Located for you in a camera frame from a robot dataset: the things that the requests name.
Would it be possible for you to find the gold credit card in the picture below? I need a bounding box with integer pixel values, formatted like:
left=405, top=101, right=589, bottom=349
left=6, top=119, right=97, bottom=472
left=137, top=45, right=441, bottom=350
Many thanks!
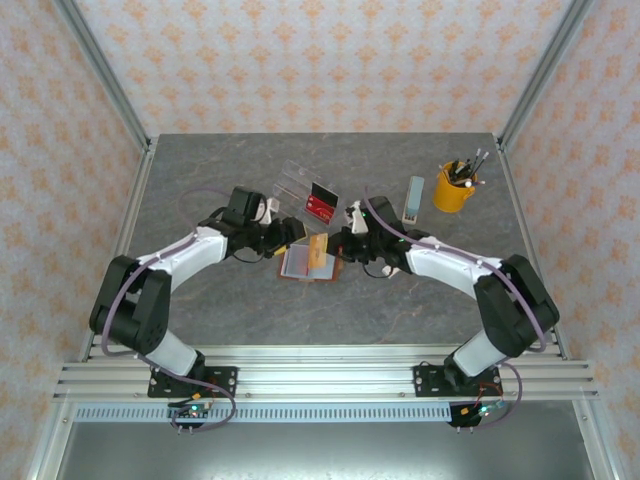
left=308, top=232, right=330, bottom=270

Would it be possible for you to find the brown leather card holder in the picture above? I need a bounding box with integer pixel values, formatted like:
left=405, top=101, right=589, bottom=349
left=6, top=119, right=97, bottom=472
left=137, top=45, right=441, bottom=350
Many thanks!
left=277, top=243, right=344, bottom=283

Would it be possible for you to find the black credit card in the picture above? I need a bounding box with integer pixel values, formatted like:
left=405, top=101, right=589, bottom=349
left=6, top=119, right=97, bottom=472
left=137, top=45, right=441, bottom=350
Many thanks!
left=309, top=181, right=341, bottom=208

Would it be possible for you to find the printed red credit card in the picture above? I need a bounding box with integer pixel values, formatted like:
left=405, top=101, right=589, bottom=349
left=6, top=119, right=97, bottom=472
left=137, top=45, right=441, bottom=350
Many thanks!
left=304, top=194, right=336, bottom=228

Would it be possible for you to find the clear acrylic card stand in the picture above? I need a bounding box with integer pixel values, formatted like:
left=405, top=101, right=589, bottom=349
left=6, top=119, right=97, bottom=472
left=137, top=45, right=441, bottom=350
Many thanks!
left=272, top=158, right=342, bottom=234

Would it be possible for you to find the light blue rectangular case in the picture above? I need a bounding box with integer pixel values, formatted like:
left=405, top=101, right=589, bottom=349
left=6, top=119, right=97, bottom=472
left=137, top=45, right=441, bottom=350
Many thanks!
left=401, top=175, right=427, bottom=227

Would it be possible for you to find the yellow pen cup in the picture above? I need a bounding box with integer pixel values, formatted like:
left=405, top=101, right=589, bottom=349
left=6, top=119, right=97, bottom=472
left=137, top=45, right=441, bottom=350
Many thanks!
left=431, top=159, right=479, bottom=214

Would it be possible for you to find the small controller circuit board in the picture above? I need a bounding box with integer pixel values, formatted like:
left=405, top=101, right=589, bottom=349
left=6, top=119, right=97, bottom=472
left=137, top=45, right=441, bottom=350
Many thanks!
left=167, top=399, right=216, bottom=434
left=449, top=399, right=506, bottom=431

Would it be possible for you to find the grey metal shelf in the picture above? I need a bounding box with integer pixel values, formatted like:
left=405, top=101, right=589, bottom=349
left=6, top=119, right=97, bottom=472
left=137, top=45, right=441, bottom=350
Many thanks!
left=52, top=421, right=604, bottom=480

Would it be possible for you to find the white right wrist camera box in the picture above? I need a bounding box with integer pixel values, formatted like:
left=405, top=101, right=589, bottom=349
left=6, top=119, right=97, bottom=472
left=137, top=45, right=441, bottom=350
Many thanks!
left=346, top=200, right=370, bottom=235

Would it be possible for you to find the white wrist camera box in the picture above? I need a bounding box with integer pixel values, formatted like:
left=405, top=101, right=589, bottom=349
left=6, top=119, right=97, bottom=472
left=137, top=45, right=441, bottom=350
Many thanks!
left=254, top=196, right=280, bottom=225
left=346, top=200, right=370, bottom=235

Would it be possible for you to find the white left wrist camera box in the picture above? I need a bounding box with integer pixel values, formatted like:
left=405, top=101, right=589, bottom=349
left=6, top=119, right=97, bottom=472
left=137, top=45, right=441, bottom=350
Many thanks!
left=254, top=196, right=280, bottom=225

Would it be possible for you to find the aluminium table side rail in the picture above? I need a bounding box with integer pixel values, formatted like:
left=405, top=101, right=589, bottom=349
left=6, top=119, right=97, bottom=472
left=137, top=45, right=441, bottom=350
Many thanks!
left=77, top=137, right=160, bottom=364
left=494, top=137, right=572, bottom=362

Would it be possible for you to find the wide aluminium mounting rail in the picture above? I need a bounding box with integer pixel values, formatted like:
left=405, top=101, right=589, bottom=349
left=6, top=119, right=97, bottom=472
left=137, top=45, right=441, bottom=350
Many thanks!
left=52, top=343, right=601, bottom=402

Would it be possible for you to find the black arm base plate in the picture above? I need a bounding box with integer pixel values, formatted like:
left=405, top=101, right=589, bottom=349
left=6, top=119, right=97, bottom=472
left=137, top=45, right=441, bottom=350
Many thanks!
left=147, top=365, right=239, bottom=399
left=412, top=364, right=501, bottom=399

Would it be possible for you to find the grey slotted cable duct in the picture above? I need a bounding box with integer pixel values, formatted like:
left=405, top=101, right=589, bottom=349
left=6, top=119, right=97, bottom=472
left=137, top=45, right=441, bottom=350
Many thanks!
left=73, top=405, right=454, bottom=424

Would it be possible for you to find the aluminium frame post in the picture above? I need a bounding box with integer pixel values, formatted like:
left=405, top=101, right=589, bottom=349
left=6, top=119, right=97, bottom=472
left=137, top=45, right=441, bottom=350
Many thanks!
left=497, top=0, right=597, bottom=151
left=53, top=0, right=152, bottom=151

